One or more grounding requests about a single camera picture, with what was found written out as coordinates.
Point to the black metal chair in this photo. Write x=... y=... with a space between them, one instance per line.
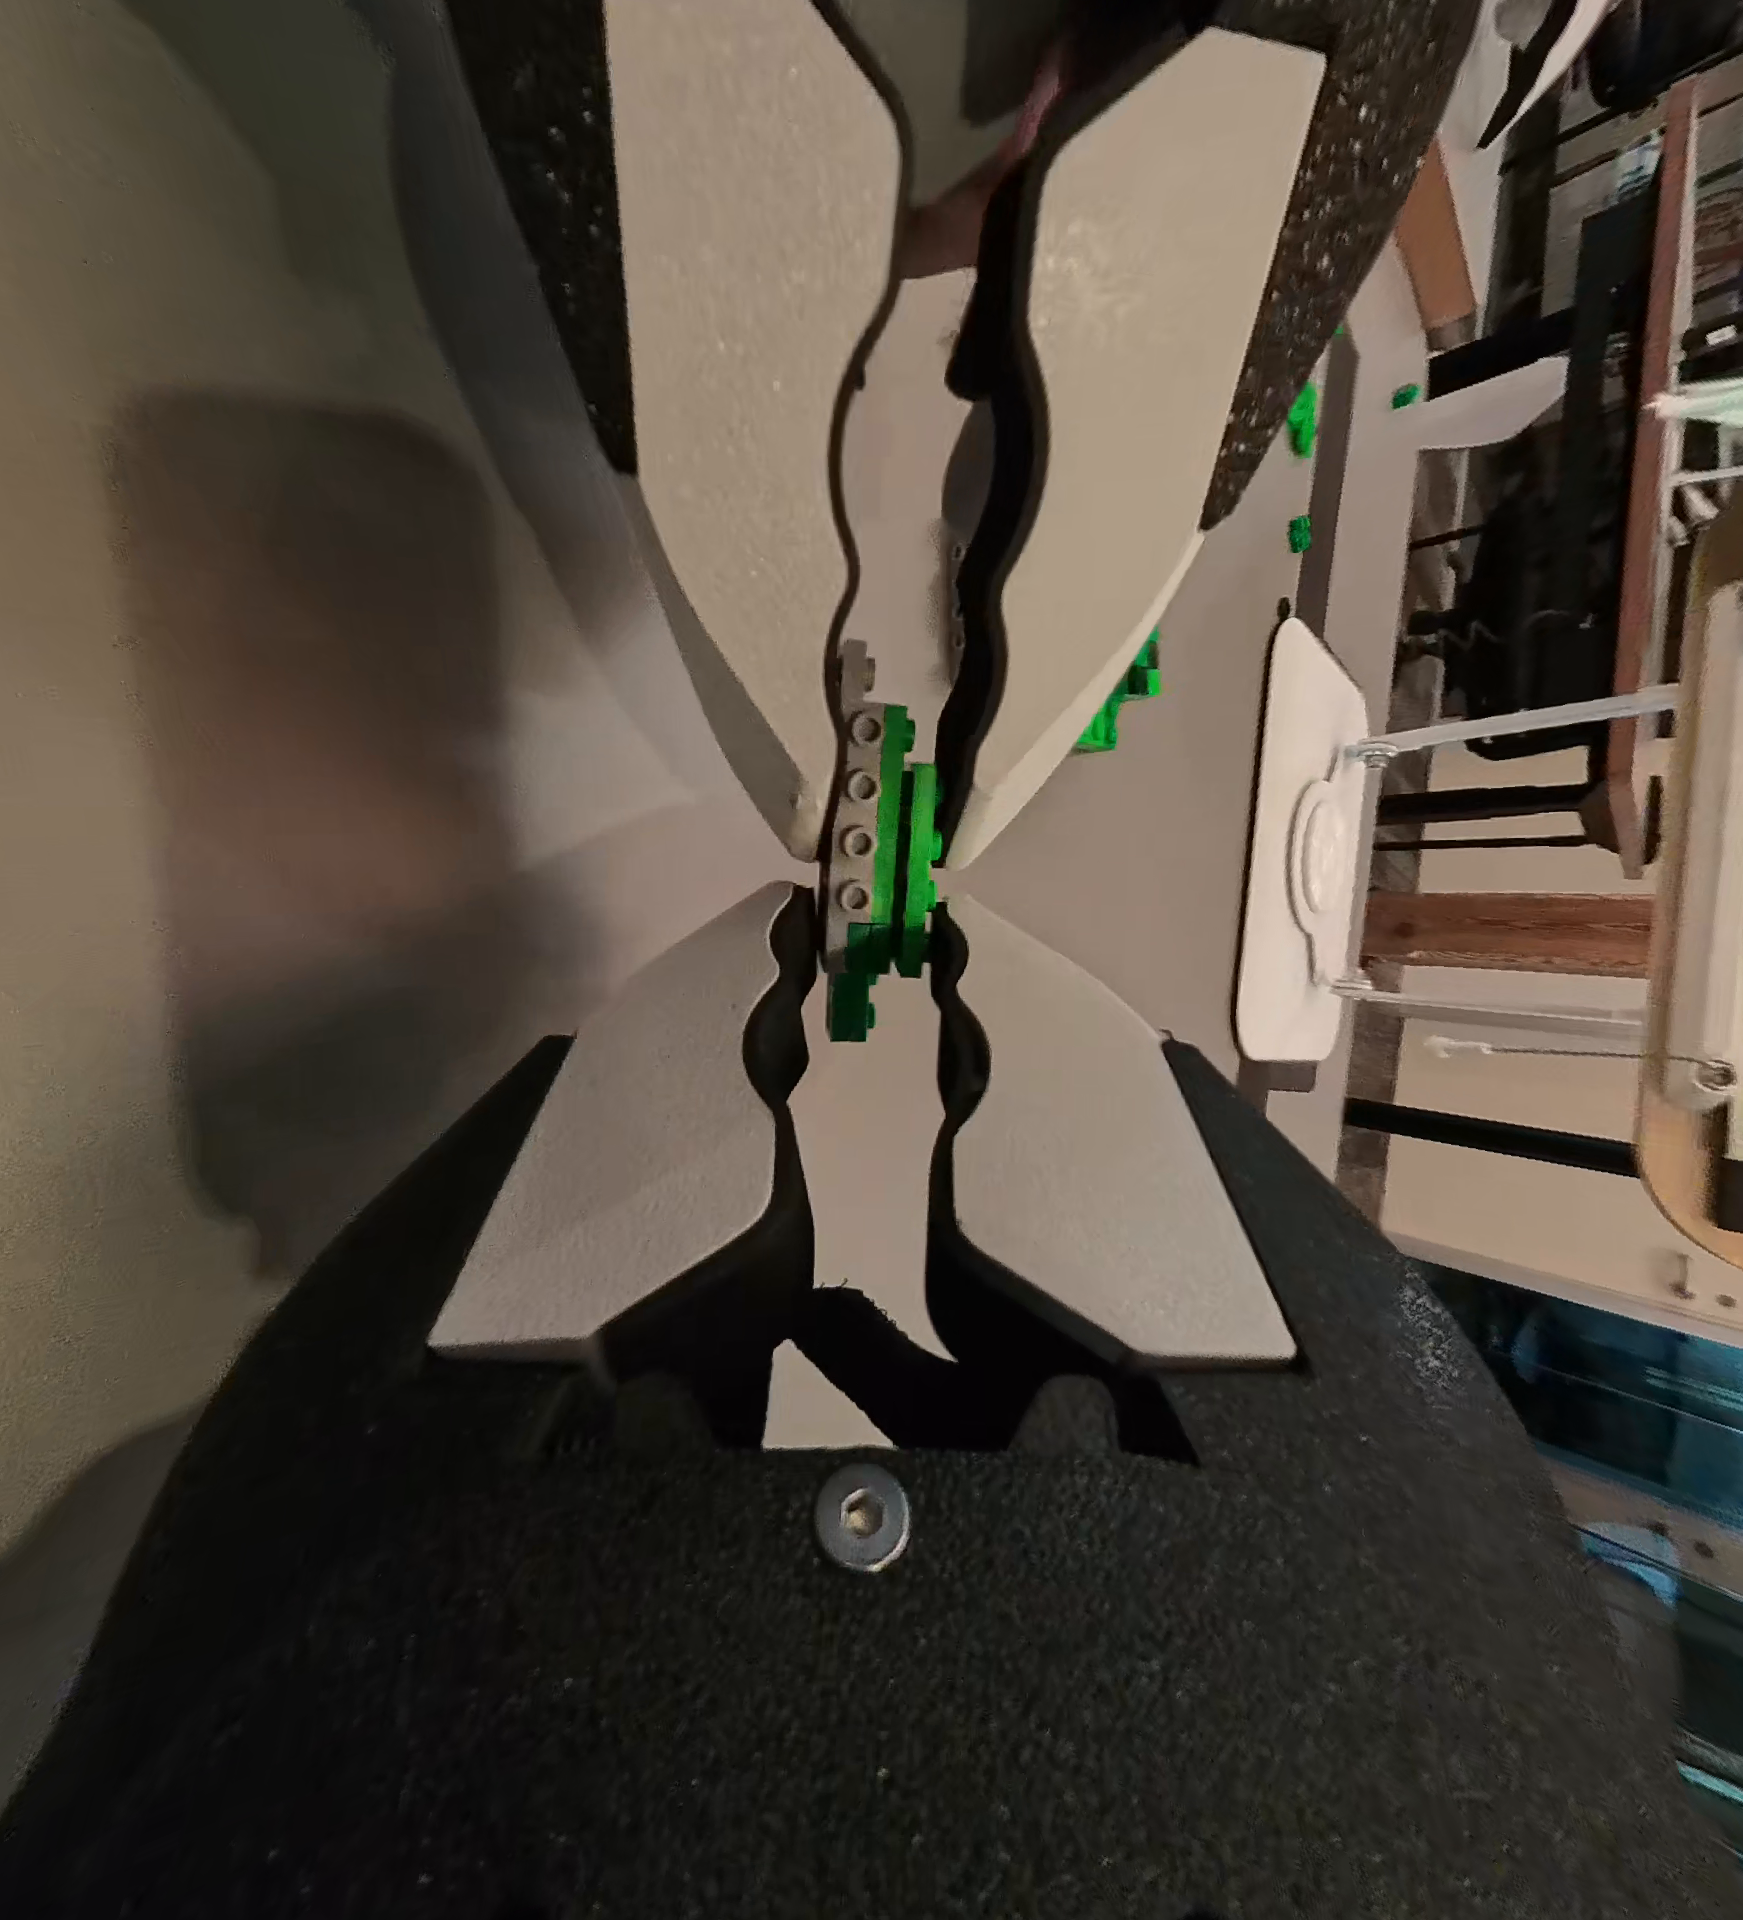
x=1532 y=600

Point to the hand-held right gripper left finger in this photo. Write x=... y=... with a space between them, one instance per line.
x=633 y=1155

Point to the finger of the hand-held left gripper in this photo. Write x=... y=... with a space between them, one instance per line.
x=1126 y=374
x=737 y=374

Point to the green and grey brick assembly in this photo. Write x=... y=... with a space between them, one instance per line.
x=895 y=840

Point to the large green brick model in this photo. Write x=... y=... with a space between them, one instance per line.
x=1112 y=728

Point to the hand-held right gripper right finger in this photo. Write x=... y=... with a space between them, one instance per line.
x=1112 y=1184

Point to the white and wooden book stand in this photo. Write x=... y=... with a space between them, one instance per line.
x=1300 y=840

